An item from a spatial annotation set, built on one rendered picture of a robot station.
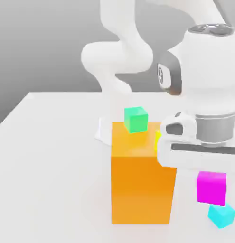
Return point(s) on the large orange box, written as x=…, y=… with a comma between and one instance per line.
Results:
x=142, y=186

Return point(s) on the small cyan cube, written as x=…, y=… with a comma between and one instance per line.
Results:
x=221, y=216

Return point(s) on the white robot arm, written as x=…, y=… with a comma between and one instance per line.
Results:
x=117, y=57

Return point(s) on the small magenta cube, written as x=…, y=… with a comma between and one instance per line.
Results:
x=211, y=188

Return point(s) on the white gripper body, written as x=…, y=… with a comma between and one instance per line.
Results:
x=185, y=159

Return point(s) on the small green cube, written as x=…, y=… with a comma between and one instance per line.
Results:
x=136, y=119

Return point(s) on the small yellow cube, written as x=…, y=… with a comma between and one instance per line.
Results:
x=157, y=137

